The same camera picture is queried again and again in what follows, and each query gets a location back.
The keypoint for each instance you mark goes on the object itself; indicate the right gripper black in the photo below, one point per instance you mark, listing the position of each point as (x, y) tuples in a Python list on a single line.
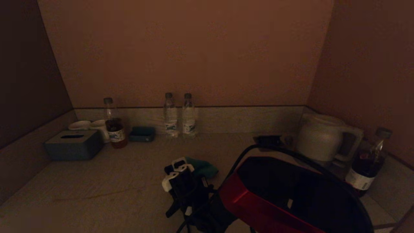
[(194, 200)]

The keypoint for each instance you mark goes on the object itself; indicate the black socket panel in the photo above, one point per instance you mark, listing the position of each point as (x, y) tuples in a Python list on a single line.
[(268, 140)]

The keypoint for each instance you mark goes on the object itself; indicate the green cloth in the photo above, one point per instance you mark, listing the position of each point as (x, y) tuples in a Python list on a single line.
[(205, 168)]

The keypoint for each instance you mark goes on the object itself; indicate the white cup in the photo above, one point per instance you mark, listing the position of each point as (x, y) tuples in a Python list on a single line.
[(79, 125)]

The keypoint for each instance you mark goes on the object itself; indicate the clear water bottle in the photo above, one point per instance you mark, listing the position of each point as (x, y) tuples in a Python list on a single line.
[(188, 120), (170, 119)]

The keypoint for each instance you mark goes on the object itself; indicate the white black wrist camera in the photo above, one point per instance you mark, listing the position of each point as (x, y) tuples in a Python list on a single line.
[(181, 166)]

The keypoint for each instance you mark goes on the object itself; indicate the blue-grey tissue box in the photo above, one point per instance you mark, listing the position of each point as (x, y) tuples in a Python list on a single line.
[(73, 149)]

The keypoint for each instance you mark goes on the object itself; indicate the amber tea bottle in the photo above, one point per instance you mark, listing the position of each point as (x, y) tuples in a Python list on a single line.
[(115, 133)]

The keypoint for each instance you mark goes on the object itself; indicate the white electric kettle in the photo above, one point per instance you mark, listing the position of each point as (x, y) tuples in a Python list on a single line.
[(318, 137)]

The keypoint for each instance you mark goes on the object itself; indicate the dark drink bottle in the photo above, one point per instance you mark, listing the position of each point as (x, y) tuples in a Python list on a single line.
[(364, 176)]

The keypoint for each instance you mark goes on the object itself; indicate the kettle base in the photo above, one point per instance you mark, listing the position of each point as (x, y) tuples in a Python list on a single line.
[(338, 163)]

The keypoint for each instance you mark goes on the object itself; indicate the small teal tray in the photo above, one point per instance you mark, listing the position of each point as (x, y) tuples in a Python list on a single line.
[(141, 134)]

